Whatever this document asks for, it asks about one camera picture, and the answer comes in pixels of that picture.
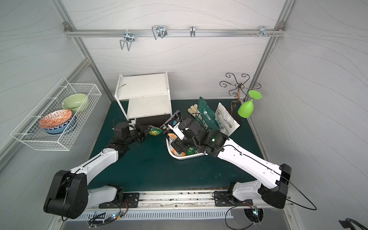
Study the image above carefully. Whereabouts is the copper scroll stand rod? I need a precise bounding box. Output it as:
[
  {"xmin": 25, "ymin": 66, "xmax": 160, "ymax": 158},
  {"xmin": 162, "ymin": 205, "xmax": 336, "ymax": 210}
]
[{"xmin": 219, "ymin": 72, "xmax": 262, "ymax": 114}]

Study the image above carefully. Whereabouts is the white slotted cable duct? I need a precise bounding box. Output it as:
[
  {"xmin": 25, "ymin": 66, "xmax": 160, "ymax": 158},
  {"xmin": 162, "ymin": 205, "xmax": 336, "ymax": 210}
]
[{"xmin": 75, "ymin": 209, "xmax": 233, "ymax": 221}]

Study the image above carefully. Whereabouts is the dark green soil bag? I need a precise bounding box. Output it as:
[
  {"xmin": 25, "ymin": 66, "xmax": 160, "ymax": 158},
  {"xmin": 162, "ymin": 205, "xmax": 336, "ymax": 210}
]
[{"xmin": 195, "ymin": 97, "xmax": 220, "ymax": 131}]

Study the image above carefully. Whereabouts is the metal bracket hook right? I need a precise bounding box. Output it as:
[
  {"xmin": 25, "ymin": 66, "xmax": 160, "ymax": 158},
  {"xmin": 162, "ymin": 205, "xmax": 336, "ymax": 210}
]
[{"xmin": 249, "ymin": 26, "xmax": 275, "ymax": 37}]

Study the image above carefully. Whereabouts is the white wire wall basket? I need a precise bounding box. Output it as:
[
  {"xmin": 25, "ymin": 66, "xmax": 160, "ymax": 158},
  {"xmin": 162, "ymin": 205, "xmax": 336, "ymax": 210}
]
[{"xmin": 11, "ymin": 78, "xmax": 102, "ymax": 151}]

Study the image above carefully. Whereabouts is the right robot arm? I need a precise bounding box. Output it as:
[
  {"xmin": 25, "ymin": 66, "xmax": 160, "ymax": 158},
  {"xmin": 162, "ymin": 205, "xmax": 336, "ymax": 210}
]
[{"xmin": 162, "ymin": 117, "xmax": 291, "ymax": 209}]

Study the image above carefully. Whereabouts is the black white fertilizer bag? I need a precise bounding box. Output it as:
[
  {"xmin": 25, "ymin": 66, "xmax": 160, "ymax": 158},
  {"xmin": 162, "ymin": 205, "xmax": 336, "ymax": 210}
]
[{"xmin": 160, "ymin": 110, "xmax": 183, "ymax": 130}]

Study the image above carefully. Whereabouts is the white work glove red cuff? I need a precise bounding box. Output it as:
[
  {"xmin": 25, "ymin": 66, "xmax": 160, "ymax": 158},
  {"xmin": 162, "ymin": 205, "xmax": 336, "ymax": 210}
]
[{"xmin": 187, "ymin": 104, "xmax": 198, "ymax": 117}]

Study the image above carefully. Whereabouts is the wire bundle left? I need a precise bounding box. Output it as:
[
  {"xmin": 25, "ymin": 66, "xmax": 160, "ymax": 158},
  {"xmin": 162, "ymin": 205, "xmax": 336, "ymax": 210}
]
[{"xmin": 87, "ymin": 198, "xmax": 129, "ymax": 228}]

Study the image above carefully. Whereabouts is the white perforated plastic basket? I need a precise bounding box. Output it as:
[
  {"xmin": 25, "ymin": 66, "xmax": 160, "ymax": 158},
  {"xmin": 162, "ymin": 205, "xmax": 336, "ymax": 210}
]
[{"xmin": 166, "ymin": 138, "xmax": 205, "ymax": 160}]

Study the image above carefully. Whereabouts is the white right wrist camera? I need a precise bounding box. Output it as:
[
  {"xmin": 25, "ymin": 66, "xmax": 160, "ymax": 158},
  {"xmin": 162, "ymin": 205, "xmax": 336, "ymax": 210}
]
[{"xmin": 168, "ymin": 122, "xmax": 185, "ymax": 140}]

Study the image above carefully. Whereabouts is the light green bowl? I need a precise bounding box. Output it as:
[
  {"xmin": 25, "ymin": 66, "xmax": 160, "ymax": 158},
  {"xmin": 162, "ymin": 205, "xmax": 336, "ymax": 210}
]
[{"xmin": 62, "ymin": 94, "xmax": 90, "ymax": 114}]

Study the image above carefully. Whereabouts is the metal double hook middle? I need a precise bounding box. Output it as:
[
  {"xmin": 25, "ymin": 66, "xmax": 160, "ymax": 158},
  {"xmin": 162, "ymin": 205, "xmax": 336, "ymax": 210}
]
[{"xmin": 151, "ymin": 25, "xmax": 167, "ymax": 40}]

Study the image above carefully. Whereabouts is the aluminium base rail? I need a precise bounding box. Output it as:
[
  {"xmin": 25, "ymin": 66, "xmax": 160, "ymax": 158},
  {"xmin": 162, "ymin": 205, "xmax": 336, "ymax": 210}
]
[{"xmin": 58, "ymin": 188, "xmax": 294, "ymax": 210}]

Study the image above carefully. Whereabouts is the white green fertilizer bag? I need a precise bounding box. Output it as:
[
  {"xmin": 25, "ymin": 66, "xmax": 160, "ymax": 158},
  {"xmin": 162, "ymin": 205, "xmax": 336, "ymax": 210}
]
[{"xmin": 215, "ymin": 103, "xmax": 240, "ymax": 136}]

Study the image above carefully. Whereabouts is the metal clip hook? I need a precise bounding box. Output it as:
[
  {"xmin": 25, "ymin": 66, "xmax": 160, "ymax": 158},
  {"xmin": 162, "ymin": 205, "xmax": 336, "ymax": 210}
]
[{"xmin": 190, "ymin": 26, "xmax": 196, "ymax": 38}]

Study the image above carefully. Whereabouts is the orange snack bag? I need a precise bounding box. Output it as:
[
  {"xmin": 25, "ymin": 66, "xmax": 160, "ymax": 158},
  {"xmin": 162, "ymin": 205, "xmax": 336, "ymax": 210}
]
[{"xmin": 167, "ymin": 133, "xmax": 186, "ymax": 157}]

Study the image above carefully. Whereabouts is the orange patterned bowl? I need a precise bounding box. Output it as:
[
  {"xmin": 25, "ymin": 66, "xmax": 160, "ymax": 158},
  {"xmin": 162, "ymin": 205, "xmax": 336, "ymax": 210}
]
[{"xmin": 39, "ymin": 109, "xmax": 72, "ymax": 128}]

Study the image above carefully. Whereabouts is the blue bowl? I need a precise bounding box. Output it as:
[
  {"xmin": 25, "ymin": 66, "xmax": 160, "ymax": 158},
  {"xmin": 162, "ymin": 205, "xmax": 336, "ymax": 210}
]
[{"xmin": 43, "ymin": 118, "xmax": 76, "ymax": 135}]

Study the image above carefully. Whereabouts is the black cable right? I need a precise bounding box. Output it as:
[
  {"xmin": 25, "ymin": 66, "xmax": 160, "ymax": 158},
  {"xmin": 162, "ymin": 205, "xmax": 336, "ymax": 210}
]
[{"xmin": 224, "ymin": 181, "xmax": 317, "ymax": 230}]

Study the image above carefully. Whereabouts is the small yellow green packet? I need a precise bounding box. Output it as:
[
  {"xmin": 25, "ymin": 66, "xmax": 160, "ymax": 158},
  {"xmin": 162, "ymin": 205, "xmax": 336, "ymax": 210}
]
[{"xmin": 149, "ymin": 126, "xmax": 163, "ymax": 136}]

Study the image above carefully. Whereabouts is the white two-tier shelf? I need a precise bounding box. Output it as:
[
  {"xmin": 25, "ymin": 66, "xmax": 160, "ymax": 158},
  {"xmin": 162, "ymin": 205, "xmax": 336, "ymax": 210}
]
[{"xmin": 114, "ymin": 71, "xmax": 173, "ymax": 123}]

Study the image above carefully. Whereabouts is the horizontal aluminium rail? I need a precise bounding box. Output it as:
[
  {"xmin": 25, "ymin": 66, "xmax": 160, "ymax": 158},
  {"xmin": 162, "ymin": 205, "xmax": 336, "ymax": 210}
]
[{"xmin": 64, "ymin": 27, "xmax": 286, "ymax": 38}]

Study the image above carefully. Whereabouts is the metal double hook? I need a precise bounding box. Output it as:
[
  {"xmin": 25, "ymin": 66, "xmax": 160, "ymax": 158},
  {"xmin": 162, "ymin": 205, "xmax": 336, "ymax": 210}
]
[
  {"xmin": 119, "ymin": 30, "xmax": 135, "ymax": 51},
  {"xmin": 151, "ymin": 25, "xmax": 167, "ymax": 40}
]

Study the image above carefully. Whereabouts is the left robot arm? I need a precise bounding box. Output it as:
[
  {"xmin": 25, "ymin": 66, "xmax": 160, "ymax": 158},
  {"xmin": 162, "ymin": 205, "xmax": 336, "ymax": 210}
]
[{"xmin": 43, "ymin": 122, "xmax": 152, "ymax": 219}]

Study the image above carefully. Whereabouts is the white green shelf bag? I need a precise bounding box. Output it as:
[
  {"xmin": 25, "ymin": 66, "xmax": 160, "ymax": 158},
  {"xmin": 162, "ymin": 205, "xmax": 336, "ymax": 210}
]
[{"xmin": 186, "ymin": 147, "xmax": 196, "ymax": 156}]

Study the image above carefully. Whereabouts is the aluminium frame post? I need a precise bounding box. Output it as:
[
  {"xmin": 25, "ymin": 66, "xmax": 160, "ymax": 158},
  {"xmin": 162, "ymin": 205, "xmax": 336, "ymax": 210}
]
[{"xmin": 242, "ymin": 0, "xmax": 295, "ymax": 103}]

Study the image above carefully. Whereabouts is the metal double hook left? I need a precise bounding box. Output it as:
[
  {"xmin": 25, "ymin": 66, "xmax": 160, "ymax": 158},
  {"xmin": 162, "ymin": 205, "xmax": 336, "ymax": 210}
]
[{"xmin": 119, "ymin": 30, "xmax": 135, "ymax": 51}]

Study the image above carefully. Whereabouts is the green plastic wine glass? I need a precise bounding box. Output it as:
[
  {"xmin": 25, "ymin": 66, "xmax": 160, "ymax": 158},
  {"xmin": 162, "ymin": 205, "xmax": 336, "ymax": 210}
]
[{"xmin": 238, "ymin": 90, "xmax": 262, "ymax": 118}]

